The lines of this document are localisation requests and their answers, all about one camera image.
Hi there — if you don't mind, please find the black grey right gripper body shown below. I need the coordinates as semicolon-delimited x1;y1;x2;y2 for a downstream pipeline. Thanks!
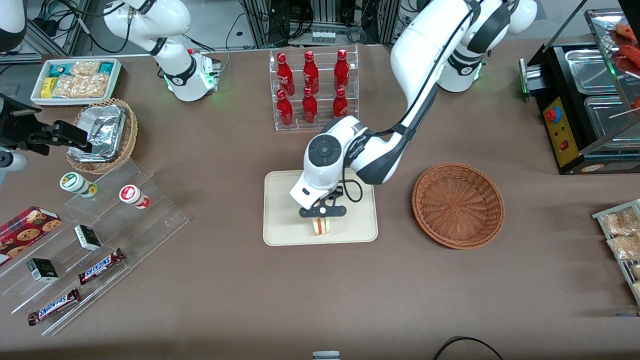
0;94;51;187

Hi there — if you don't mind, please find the cream plastic serving tray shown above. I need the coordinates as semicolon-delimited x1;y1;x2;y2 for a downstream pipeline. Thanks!
263;170;379;247

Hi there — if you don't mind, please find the small tan wicker basket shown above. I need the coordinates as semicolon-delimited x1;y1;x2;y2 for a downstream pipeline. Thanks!
66;98;139;175

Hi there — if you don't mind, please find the round brown wicker basket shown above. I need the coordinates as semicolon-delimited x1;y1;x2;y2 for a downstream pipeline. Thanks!
412;162;505;250

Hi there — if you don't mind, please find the aluminium foil container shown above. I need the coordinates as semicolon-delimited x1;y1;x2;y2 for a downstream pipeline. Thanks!
68;103;126;163

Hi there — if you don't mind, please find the white plastic snack bin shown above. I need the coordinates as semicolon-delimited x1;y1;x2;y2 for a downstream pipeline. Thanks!
30;58;124;107

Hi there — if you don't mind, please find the green lid white cup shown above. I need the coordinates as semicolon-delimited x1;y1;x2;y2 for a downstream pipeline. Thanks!
59;172;99;199

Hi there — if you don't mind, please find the clear bag of puffed snacks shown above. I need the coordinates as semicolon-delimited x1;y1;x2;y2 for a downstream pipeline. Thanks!
80;73;110;99
52;74;84;99
69;60;101;77

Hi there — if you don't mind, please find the clear acrylic bottle rack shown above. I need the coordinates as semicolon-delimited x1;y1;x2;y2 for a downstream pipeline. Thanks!
268;44;360;132

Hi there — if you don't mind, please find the red lid white cup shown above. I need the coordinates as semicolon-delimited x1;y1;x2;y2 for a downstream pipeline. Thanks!
118;184;151;210

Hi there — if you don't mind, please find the red cola bottle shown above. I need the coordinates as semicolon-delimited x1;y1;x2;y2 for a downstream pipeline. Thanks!
276;52;296;97
276;89;295;128
333;48;350;92
302;50;320;96
301;86;319;125
332;87;349;119

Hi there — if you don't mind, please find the small black box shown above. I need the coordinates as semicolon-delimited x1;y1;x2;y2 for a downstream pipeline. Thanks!
26;258;60;284
73;224;103;252

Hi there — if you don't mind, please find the red tartan cookie box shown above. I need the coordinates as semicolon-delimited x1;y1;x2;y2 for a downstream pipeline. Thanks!
0;205;63;267

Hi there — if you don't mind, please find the clear acrylic stepped display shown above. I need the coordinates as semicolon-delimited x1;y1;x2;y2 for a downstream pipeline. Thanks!
0;158;190;337

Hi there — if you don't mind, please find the snickers chocolate bar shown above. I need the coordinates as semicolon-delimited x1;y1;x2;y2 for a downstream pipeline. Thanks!
78;248;125;286
27;287;81;327

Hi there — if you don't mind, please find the black food warmer yellow panel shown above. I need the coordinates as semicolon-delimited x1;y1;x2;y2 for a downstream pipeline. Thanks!
519;7;640;175

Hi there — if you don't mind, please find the steel warmer pan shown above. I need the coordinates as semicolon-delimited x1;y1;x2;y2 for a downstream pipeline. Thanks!
583;94;640;152
564;48;620;95

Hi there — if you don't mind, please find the red sausage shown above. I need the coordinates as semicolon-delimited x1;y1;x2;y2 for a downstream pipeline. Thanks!
617;44;640;77
614;22;640;45

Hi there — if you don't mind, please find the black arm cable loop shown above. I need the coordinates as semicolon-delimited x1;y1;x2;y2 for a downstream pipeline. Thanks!
341;169;365;204

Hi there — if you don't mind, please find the black hanging cable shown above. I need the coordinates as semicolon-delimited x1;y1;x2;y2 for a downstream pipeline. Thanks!
47;0;133;54

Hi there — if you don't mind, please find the metal equipment frame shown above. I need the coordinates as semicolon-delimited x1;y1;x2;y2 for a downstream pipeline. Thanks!
241;0;402;49

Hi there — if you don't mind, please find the black floor cable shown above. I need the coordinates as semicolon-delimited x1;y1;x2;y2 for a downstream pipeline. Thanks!
432;335;504;360

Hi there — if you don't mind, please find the grey wire snack rack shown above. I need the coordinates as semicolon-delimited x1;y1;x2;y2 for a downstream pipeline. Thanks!
592;198;640;307

